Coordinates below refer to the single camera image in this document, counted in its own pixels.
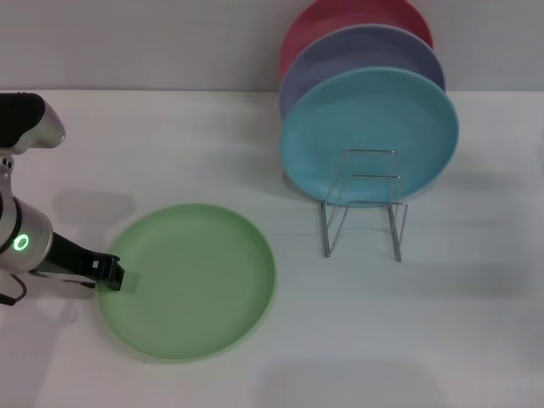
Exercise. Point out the purple plate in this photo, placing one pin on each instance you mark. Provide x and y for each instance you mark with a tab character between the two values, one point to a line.
361	51

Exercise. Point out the red plate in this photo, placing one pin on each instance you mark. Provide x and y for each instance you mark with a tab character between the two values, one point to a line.
340	21

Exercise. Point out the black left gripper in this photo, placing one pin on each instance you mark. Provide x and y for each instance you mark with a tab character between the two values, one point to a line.
76	259

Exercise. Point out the green plate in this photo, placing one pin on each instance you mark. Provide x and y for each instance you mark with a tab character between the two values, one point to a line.
191	289

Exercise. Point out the light blue plate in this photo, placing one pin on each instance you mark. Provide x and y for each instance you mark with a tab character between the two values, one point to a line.
361	119

